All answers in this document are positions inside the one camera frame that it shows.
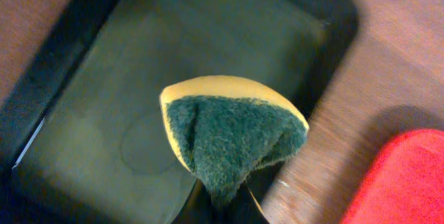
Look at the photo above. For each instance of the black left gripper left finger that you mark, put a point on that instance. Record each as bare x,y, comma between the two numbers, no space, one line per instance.
197,208

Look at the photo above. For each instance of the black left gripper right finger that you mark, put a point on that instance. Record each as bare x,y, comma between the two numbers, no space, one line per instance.
244,209

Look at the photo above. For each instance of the yellow green sponge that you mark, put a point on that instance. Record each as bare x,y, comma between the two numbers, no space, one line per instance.
222,128

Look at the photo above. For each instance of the black rectangular water tray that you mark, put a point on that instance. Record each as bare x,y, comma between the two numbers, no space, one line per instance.
82,139

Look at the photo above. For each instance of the red plastic tray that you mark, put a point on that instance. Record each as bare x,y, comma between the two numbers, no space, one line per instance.
404,184

